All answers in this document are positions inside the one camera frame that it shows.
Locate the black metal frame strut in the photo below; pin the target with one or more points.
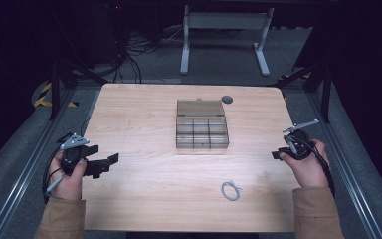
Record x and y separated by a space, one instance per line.
55 89
326 96

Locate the clear plastic compartment box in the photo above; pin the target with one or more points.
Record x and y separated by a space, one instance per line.
201 127

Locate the white metal table frame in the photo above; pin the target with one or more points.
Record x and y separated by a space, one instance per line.
227 20

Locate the person's left hand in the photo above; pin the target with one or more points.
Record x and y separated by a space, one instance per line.
68 187

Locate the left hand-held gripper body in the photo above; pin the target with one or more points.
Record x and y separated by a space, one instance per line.
73 156

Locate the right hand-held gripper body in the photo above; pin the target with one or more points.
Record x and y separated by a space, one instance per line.
299 146

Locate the person's right hand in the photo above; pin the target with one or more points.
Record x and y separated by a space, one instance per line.
310 172

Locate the aluminium floor rail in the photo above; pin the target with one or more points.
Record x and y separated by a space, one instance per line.
348 166
23 172

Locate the yellow black hazard tape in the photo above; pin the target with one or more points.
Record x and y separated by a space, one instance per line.
41 96

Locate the round black table grommet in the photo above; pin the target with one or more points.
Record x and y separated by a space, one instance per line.
227 99

